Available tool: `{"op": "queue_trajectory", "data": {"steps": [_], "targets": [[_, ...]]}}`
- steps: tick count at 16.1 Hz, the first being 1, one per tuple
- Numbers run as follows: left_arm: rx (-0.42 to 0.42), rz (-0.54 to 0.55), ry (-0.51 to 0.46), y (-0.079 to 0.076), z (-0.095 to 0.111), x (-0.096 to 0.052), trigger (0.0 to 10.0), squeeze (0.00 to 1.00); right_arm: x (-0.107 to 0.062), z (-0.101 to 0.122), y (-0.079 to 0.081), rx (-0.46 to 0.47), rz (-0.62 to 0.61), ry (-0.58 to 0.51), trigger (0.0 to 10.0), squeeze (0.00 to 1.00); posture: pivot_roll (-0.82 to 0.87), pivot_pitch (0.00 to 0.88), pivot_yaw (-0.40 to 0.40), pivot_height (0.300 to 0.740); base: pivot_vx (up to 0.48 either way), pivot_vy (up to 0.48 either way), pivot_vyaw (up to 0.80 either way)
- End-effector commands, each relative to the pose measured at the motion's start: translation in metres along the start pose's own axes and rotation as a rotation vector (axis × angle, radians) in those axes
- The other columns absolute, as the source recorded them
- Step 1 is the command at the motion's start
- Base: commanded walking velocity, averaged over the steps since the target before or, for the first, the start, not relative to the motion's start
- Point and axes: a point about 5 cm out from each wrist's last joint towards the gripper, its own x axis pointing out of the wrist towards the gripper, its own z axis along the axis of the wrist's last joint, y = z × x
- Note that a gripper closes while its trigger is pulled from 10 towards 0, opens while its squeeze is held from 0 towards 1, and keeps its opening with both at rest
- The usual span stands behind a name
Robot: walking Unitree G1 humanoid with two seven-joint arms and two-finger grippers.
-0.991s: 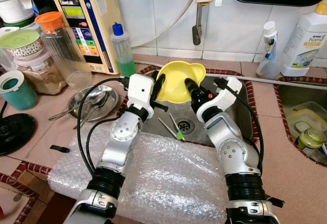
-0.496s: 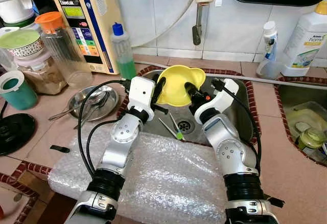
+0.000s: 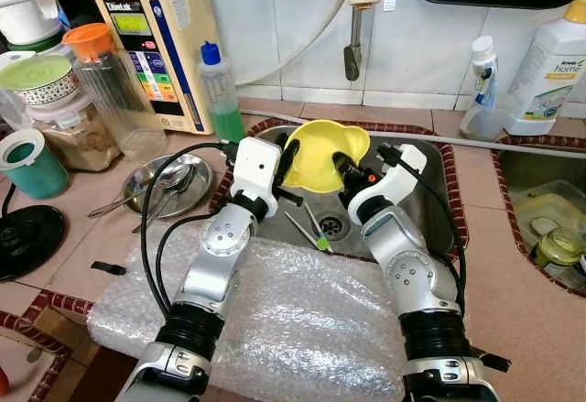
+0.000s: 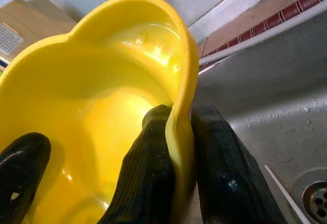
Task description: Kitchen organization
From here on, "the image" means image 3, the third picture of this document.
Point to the round tin green lid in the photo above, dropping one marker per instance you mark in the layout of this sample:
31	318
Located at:
37	77

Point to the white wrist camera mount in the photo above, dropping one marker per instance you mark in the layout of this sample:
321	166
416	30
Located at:
398	182
255	168

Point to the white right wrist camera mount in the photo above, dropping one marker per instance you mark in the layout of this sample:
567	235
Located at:
398	182

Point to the beige water ionizer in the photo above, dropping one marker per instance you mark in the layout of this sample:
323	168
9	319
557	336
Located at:
151	27

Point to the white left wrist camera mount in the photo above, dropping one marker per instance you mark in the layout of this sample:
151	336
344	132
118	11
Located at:
255	168

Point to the clear jar brown powder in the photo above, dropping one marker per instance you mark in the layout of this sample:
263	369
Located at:
78	136

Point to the long black tape strip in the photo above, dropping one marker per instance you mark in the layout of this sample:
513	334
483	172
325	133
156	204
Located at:
494	363

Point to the metal utensil green tip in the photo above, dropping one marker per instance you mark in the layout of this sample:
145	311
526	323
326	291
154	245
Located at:
324	242

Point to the glass jar olive lid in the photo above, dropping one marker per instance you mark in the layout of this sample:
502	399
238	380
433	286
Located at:
558	246

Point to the clear plastic container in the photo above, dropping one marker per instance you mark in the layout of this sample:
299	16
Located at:
549	205

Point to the white detergent bottle yellow cap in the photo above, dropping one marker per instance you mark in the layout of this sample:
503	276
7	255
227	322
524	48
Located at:
549	72

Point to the yellow plastic cup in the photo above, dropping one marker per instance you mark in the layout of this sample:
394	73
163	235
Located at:
325	150

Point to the small clear spray bottle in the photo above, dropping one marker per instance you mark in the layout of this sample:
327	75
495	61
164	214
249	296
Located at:
483	100

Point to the shallow steel plate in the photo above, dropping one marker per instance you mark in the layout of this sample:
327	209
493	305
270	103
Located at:
151	187

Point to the black round lid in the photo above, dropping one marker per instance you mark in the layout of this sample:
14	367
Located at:
27	242

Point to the white plastic canister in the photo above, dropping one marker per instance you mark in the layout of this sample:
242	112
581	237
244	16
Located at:
27	13

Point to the short black tape strip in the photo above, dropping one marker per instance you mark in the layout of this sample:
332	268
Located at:
108	268

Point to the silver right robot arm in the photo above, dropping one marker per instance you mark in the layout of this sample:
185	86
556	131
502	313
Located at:
412	274

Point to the clear bubble wrap sheet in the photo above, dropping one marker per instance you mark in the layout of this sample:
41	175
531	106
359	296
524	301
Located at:
275	329

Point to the teal cup white rim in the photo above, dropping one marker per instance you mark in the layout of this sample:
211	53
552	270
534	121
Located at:
32	168

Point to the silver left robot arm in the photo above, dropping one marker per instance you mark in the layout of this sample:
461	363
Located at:
215	265

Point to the thin metal utensil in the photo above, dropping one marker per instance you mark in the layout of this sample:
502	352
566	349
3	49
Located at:
298	228

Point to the green soap bottle blue cap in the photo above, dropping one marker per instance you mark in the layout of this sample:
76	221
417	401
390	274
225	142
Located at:
222	100

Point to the steel sink basin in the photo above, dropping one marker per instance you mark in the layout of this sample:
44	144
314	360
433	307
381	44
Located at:
549	164
430	200

